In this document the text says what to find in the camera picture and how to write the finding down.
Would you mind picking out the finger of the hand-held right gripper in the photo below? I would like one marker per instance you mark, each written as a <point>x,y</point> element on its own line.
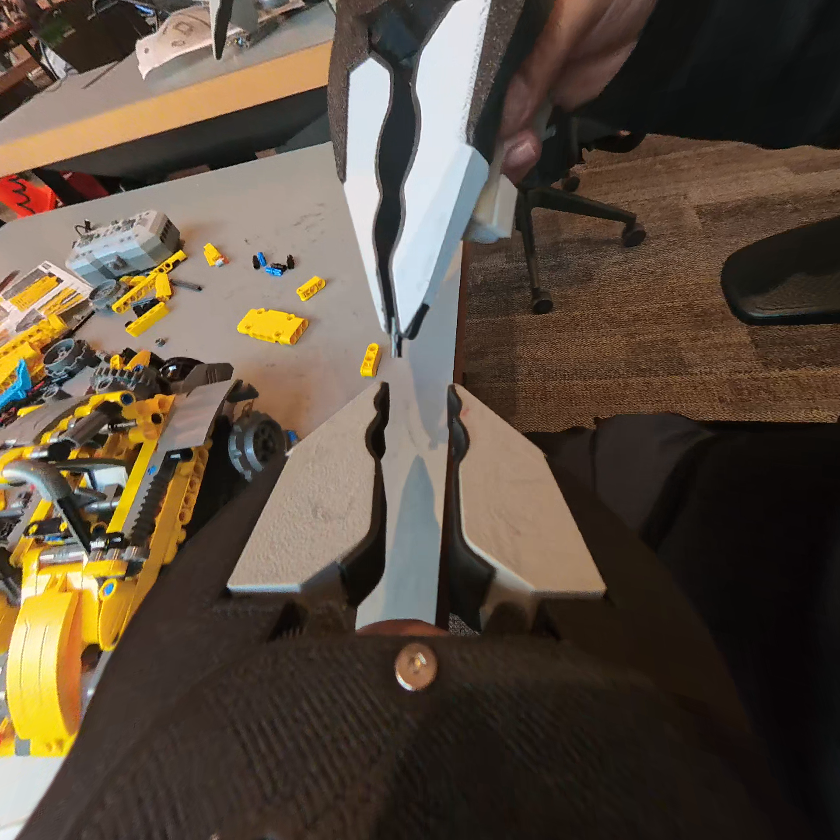
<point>439,131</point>
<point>364,164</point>

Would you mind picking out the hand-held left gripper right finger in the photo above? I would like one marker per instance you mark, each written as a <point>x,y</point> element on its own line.
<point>525,518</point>

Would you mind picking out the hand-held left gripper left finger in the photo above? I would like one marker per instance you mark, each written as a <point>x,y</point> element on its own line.
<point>308,518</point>

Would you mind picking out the cluster of small brick pins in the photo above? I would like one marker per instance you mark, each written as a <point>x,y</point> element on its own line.
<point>272,264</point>

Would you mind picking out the short yellow brick beam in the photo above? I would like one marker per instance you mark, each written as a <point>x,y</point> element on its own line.
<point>371,359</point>
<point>311,287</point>

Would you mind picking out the grey desk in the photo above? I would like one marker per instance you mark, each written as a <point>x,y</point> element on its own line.
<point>295,216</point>

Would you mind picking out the person's right hand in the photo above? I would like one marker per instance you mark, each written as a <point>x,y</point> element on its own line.
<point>577,46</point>

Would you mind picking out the yellow rectangular brick panel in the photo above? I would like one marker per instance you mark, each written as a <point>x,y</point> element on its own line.
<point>272,326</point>

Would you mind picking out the idle hand-held gripper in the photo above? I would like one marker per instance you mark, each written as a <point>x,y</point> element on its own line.
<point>244,12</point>

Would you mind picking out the black office chair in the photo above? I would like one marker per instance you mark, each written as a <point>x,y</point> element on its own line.
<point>542,303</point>

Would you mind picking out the printed paper sheet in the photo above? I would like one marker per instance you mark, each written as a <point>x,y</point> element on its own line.
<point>170,46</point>

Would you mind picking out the grey table wood edge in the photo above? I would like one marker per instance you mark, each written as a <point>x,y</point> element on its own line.
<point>131,98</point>

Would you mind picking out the yellow thick brick beam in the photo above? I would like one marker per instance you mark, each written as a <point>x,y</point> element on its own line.
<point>148,282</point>

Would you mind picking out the grey brick battery hub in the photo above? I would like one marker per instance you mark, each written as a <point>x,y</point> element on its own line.
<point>124,246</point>

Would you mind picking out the grey brick sprocket wheel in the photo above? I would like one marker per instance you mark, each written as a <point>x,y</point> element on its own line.
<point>65,354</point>
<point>105,294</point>

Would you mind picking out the yellow grey brick vehicle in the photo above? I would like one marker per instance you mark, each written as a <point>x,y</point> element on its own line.
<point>46,656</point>

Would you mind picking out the blue brick separator tool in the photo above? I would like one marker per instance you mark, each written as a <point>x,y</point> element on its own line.
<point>14,387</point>

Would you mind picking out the orange plastic crate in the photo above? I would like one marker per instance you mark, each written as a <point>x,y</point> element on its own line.
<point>33,197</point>

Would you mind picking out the yellow black sticker sheet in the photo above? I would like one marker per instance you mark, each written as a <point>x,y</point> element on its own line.
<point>33,289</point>

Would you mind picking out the large yellow brick frame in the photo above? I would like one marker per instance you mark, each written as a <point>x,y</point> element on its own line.
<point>26,344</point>

